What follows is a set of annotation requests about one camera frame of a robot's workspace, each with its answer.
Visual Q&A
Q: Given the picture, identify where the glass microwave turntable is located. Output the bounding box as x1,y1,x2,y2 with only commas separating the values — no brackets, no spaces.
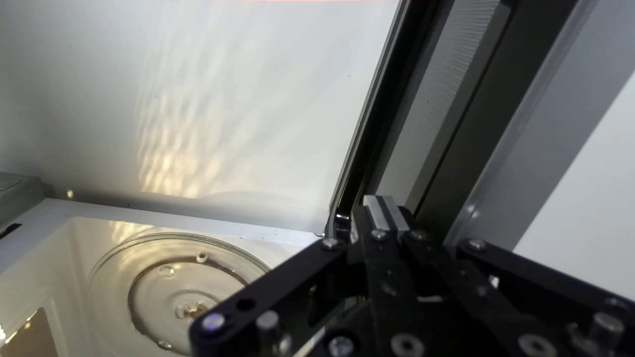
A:
87,226,274,357

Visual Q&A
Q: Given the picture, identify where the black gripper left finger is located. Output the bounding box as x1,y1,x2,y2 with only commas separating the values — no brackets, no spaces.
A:
188,194,407,357

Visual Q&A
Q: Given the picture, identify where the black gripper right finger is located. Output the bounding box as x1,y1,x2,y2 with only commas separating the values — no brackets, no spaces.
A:
383,194,635,357

